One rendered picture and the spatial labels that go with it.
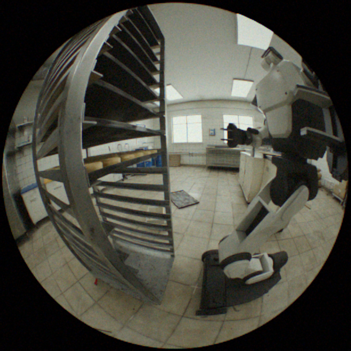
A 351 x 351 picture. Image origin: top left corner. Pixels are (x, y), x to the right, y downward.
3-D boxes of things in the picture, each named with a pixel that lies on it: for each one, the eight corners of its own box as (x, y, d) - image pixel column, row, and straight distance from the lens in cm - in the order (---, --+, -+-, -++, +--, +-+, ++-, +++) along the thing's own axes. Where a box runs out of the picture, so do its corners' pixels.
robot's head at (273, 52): (278, 69, 62) (265, 56, 63) (288, 61, 58) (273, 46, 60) (272, 70, 57) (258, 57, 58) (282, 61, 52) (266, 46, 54)
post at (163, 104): (175, 256, 103) (166, 39, 100) (174, 258, 102) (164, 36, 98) (171, 255, 104) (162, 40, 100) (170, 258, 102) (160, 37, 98)
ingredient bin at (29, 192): (36, 231, 269) (19, 191, 252) (35, 219, 328) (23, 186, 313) (53, 220, 262) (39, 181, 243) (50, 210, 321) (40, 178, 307)
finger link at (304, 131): (308, 125, 13) (342, 140, 17) (298, 129, 16) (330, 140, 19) (309, 143, 13) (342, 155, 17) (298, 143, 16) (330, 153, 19)
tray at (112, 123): (160, 134, 52) (160, 131, 52) (80, 125, 19) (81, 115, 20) (85, 148, 91) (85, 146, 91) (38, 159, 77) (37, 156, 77)
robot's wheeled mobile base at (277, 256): (262, 253, 134) (277, 231, 113) (274, 294, 122) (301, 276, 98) (203, 261, 112) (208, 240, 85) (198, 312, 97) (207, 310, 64)
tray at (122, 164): (163, 154, 52) (163, 150, 52) (88, 183, 19) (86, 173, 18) (87, 160, 90) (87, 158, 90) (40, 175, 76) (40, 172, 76)
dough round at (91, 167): (107, 170, 25) (106, 160, 25) (93, 176, 21) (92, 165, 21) (91, 171, 28) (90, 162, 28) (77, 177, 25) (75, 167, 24)
